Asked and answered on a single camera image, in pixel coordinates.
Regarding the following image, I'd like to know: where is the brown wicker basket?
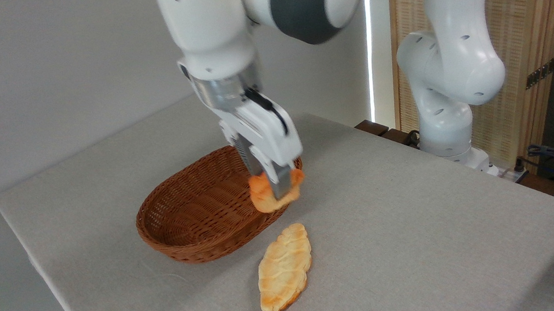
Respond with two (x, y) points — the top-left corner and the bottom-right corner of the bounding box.
(130, 139), (311, 268)

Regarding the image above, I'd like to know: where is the black metal screen hinge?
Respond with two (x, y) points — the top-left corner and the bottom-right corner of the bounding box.
(524, 57), (554, 90)

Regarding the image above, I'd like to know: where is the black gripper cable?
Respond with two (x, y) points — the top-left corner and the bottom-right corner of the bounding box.
(245, 85), (290, 139)

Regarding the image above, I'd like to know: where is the grey tablecloth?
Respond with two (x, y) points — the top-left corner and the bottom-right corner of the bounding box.
(0, 64), (554, 311)

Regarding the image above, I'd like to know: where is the small orange bread roll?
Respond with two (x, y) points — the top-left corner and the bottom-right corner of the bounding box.
(247, 167), (308, 215)

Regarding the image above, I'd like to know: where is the bamboo folding screen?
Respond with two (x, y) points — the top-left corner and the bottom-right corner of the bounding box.
(385, 0), (554, 185)

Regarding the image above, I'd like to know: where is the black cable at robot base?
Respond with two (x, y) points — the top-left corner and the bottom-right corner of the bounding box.
(403, 129), (422, 148)

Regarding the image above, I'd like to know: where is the long flat bread loaf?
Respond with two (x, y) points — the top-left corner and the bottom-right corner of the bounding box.
(253, 222), (317, 311)

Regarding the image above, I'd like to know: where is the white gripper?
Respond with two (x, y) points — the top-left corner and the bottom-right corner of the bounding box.
(212, 93), (308, 205)

